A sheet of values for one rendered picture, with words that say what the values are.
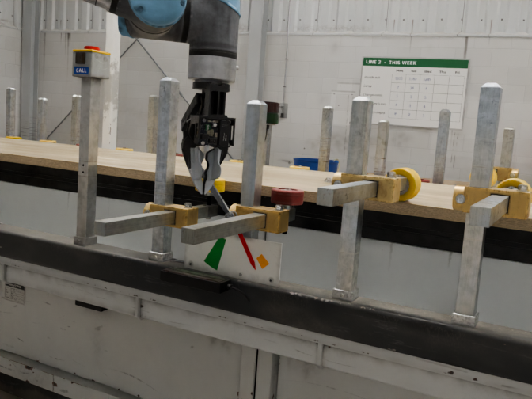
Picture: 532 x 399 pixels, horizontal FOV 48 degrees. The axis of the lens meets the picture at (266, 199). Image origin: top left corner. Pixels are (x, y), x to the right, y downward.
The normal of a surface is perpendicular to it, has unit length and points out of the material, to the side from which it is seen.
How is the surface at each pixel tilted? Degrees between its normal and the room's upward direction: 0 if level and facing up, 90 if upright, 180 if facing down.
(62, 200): 90
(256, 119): 90
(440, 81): 90
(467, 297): 90
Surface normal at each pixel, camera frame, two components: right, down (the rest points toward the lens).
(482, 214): -0.47, 0.07
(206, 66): -0.14, 0.11
